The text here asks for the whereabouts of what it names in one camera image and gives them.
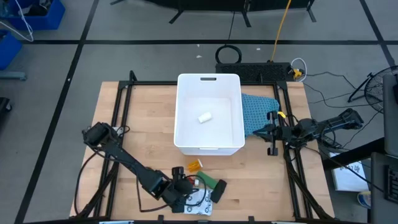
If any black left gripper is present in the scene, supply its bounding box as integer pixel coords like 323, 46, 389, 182
161, 166, 194, 214

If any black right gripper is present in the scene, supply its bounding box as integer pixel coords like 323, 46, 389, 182
252, 110, 294, 157

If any orange pill bottle white cap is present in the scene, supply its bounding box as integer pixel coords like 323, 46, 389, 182
187, 159, 204, 173

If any white pouch with teal print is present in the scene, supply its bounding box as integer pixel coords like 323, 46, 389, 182
183, 187, 214, 217

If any black rectangular block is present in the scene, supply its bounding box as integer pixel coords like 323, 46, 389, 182
210, 179, 228, 204

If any white perforated plastic basket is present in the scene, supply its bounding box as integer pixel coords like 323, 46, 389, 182
173, 73, 246, 157

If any large blue storage bin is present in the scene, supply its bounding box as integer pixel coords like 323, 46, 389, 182
5, 0, 67, 31

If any blue patterned cloth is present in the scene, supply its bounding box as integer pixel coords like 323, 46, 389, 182
241, 93, 280, 139

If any white printed booklet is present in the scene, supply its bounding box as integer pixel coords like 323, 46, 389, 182
328, 152, 370, 192

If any black floor fan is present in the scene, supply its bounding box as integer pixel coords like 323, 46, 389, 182
347, 65, 398, 114

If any blue and yellow round object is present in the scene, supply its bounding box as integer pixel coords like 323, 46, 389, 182
356, 190, 372, 210

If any black stand with legs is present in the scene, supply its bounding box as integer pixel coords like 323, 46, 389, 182
109, 0, 318, 29

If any black side desk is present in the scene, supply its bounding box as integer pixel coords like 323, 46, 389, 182
322, 136, 398, 224

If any grey metal floor foot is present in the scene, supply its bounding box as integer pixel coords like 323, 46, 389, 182
0, 71, 27, 82

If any black floor cable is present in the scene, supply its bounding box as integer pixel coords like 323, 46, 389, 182
303, 71, 376, 110

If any white looped cable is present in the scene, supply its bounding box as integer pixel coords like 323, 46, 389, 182
290, 57, 308, 83

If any coiled black cable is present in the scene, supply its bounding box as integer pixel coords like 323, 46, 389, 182
215, 44, 243, 65

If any yellow floor cable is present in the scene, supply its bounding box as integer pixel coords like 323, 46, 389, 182
269, 0, 293, 63

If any black metal table frame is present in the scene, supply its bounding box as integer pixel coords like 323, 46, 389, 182
73, 70, 336, 220

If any white cable over bins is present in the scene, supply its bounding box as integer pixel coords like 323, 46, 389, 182
0, 0, 35, 43

